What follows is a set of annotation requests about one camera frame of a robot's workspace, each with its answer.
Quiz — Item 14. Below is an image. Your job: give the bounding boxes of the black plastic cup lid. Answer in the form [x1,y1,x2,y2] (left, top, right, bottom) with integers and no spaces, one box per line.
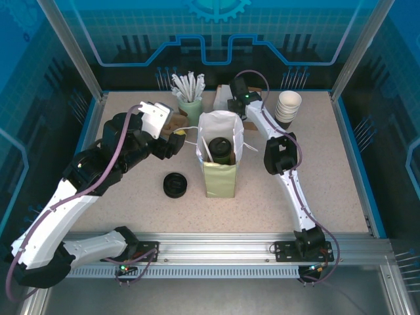
[207,137,234,156]

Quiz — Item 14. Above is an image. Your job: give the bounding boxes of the green paper coffee cup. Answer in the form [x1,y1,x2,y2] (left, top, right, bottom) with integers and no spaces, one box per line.
[209,152,232,165]

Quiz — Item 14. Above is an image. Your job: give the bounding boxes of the green paper gift bag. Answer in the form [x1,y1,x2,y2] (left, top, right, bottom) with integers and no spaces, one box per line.
[183,110,260,199]

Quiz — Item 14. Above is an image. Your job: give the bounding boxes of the stack of cardboard cup carriers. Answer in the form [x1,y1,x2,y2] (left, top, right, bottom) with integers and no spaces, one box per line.
[163,113,190,137]

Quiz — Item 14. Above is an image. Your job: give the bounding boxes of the white paper napkins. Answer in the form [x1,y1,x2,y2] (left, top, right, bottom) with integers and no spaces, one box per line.
[213,87,232,111]

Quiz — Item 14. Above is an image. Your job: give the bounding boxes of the green straw holder cup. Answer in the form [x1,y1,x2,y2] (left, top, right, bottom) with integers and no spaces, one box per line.
[178,98,201,127]

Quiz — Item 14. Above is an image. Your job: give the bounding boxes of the brown cardboard napkin box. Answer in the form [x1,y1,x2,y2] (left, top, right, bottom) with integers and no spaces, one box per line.
[213,84,263,131]

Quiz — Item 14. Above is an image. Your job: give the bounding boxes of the stack of black lids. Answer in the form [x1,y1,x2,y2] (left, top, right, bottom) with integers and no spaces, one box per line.
[163,173,188,199]

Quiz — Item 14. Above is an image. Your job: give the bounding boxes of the stack of paper cups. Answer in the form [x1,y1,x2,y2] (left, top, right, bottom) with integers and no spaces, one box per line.
[274,91,302,129]

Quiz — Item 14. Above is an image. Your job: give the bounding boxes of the small circuit board with LED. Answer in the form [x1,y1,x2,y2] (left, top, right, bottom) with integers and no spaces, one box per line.
[306,262,329,275]
[117,261,137,275]

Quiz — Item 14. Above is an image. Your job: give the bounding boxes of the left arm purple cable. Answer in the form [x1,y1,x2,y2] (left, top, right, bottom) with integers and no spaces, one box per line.
[6,104,160,302]

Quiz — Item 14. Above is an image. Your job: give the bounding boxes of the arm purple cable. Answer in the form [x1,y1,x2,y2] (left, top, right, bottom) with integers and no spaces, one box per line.
[233,70,342,285]
[6,104,160,302]

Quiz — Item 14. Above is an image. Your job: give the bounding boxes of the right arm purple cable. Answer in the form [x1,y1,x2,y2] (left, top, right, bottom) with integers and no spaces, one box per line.
[233,70,342,285]

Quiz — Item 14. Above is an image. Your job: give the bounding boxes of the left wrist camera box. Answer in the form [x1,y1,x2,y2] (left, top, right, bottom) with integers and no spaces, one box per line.
[136,100,175,140]

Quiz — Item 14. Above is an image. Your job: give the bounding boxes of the aluminium frame post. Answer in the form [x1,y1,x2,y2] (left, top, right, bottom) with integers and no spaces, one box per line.
[329,0,396,103]
[36,0,109,103]

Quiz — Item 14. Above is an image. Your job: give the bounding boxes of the aluminium frame rail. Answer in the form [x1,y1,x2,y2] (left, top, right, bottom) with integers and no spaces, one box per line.
[42,232,394,263]

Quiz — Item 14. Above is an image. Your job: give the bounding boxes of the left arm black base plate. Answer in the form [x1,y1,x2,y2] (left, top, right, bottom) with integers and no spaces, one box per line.
[100,241,160,263]

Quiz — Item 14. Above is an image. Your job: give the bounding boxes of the slotted metal cable tray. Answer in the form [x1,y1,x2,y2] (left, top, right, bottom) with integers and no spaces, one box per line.
[51,265,302,280]

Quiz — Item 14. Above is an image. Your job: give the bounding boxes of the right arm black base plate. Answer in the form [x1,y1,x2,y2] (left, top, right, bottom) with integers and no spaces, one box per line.
[274,241,335,263]

